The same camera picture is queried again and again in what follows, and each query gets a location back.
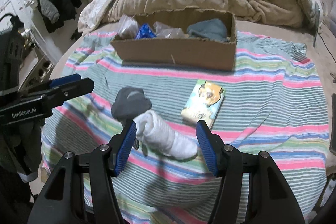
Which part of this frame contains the dark grey sock pair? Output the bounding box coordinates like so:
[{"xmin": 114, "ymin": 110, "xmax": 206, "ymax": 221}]
[{"xmin": 111, "ymin": 87, "xmax": 152, "ymax": 126}]

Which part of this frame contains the clear plastic bag with snacks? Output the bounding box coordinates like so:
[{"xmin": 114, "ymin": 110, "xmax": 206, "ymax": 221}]
[{"xmin": 153, "ymin": 22, "xmax": 185, "ymax": 39}]

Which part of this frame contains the black charging cable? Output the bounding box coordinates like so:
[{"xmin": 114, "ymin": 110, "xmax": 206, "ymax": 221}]
[{"xmin": 313, "ymin": 29, "xmax": 336, "ymax": 64}]

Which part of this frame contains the brown cardboard box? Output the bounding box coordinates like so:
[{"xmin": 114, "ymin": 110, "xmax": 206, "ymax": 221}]
[{"xmin": 111, "ymin": 8, "xmax": 237, "ymax": 71}]

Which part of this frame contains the blue Vinda tissue pack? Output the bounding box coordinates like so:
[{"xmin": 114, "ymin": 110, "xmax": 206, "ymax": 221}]
[{"xmin": 135, "ymin": 23, "xmax": 157, "ymax": 39}]

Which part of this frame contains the teal knitted glove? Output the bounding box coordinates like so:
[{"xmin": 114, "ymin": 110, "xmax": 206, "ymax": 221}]
[{"xmin": 187, "ymin": 19, "xmax": 230, "ymax": 43}]

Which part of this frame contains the bag of cotton swabs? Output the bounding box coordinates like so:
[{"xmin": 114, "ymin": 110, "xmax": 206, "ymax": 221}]
[{"xmin": 117, "ymin": 14, "xmax": 139, "ymax": 39}]

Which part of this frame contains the striped colourful towel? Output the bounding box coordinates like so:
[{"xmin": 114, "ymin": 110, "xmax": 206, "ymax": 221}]
[{"xmin": 42, "ymin": 32, "xmax": 329, "ymax": 223}]

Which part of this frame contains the cartoon bear tissue pack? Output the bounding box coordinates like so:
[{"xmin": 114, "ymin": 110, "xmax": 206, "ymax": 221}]
[{"xmin": 181, "ymin": 79, "xmax": 226, "ymax": 128}]

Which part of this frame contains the white sock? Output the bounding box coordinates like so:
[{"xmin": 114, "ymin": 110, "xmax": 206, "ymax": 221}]
[{"xmin": 133, "ymin": 110, "xmax": 198, "ymax": 160}]

